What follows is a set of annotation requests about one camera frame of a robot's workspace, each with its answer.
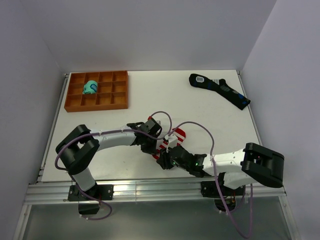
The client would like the red white striped sock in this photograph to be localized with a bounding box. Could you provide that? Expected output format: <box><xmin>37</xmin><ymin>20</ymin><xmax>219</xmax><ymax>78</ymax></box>
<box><xmin>152</xmin><ymin>128</ymin><xmax>186</xmax><ymax>160</ymax></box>

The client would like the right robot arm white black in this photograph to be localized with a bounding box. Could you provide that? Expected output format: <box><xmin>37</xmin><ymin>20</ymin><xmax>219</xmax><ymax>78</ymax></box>
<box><xmin>155</xmin><ymin>142</ymin><xmax>285</xmax><ymax>195</ymax></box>

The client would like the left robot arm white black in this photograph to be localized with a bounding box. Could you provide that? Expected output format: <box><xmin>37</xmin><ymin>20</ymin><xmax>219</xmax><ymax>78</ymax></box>
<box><xmin>55</xmin><ymin>118</ymin><xmax>162</xmax><ymax>200</ymax></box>

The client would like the orange compartment tray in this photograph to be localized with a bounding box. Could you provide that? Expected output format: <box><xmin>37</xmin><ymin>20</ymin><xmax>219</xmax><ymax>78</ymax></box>
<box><xmin>64</xmin><ymin>71</ymin><xmax>129</xmax><ymax>113</ymax></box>

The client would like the black blue patterned sock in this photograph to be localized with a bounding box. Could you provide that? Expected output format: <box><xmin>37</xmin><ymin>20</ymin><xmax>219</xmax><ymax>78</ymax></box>
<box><xmin>188</xmin><ymin>73</ymin><xmax>251</xmax><ymax>110</ymax></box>

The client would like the rolled teal sock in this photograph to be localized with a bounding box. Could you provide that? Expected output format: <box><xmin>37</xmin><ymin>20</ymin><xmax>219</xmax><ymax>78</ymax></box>
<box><xmin>82</xmin><ymin>80</ymin><xmax>98</xmax><ymax>95</ymax></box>

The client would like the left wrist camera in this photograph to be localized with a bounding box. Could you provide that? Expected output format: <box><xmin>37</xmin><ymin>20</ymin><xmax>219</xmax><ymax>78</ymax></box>
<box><xmin>146</xmin><ymin>116</ymin><xmax>161</xmax><ymax>128</ymax></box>

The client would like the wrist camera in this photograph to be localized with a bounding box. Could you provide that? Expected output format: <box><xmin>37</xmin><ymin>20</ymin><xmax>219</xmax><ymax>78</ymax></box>
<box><xmin>164</xmin><ymin>134</ymin><xmax>178</xmax><ymax>152</ymax></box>
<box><xmin>146</xmin><ymin>116</ymin><xmax>161</xmax><ymax>128</ymax></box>

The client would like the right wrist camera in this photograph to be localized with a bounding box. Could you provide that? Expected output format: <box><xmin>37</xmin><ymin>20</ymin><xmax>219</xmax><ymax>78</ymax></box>
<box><xmin>164</xmin><ymin>134</ymin><xmax>178</xmax><ymax>152</ymax></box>

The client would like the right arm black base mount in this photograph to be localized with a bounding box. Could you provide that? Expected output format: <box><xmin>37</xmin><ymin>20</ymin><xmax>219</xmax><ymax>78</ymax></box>
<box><xmin>200</xmin><ymin>181</ymin><xmax>246</xmax><ymax>212</ymax></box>

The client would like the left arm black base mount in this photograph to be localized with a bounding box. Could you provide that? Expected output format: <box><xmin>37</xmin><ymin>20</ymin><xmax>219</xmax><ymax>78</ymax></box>
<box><xmin>67</xmin><ymin>184</ymin><xmax>114</xmax><ymax>221</ymax></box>

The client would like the aluminium table frame rail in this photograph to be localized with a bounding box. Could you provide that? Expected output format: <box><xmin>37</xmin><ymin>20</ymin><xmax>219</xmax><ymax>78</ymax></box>
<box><xmin>23</xmin><ymin>71</ymin><xmax>287</xmax><ymax>203</ymax></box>

